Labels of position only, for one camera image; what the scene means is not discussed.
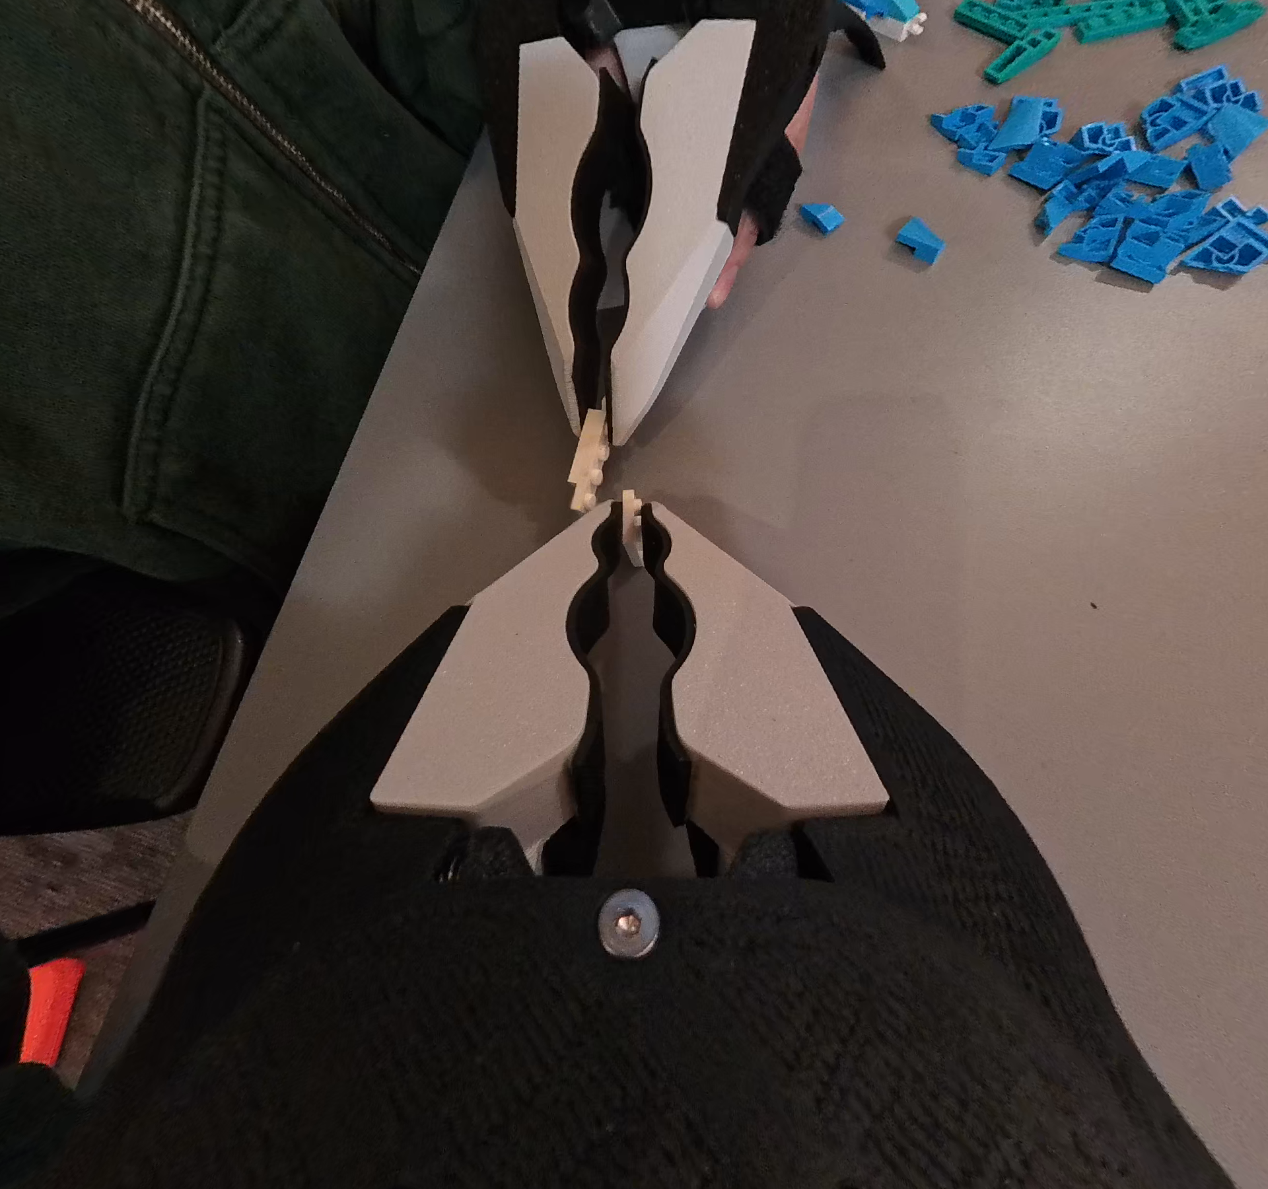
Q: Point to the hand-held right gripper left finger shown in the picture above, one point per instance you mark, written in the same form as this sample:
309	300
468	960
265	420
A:
494	702

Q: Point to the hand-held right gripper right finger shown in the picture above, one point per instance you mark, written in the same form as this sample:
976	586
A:
762	702

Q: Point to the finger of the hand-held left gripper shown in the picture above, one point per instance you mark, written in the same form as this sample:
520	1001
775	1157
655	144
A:
549	180
690	180

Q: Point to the white lego piece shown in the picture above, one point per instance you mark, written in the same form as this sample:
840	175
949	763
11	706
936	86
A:
630	526

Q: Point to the white studded lego plate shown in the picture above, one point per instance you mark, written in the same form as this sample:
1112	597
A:
591	461

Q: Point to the blue lego wedge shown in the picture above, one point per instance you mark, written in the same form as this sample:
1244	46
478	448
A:
821	215
924	239

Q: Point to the pile of blue lego bricks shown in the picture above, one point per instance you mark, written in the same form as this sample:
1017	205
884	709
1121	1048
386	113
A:
1121	209

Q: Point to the pile of green lego bricks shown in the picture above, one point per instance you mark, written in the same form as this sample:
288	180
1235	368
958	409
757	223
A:
1121	6

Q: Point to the person's left hand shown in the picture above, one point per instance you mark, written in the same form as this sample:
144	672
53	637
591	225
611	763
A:
732	269

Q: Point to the dark green jacket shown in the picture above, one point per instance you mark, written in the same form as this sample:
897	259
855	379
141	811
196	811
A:
177	219

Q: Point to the black mesh chair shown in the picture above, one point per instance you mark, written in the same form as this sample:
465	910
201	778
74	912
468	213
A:
108	693

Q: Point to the orange plastic part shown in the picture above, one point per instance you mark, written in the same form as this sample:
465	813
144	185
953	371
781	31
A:
47	1010

